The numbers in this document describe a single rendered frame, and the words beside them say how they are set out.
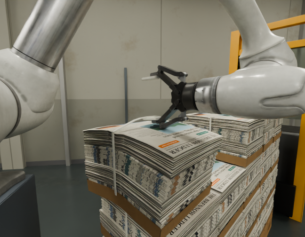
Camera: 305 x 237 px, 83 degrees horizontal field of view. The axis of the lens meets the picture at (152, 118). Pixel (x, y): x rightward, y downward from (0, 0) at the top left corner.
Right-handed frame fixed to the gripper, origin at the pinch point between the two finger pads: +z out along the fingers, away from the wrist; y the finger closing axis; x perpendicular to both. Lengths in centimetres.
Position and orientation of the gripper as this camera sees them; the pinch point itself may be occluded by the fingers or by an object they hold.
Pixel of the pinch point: (147, 98)
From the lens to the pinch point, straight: 59.3
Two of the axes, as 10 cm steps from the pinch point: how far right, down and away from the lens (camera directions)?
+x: 7.1, -1.0, 7.0
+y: 0.3, 9.9, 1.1
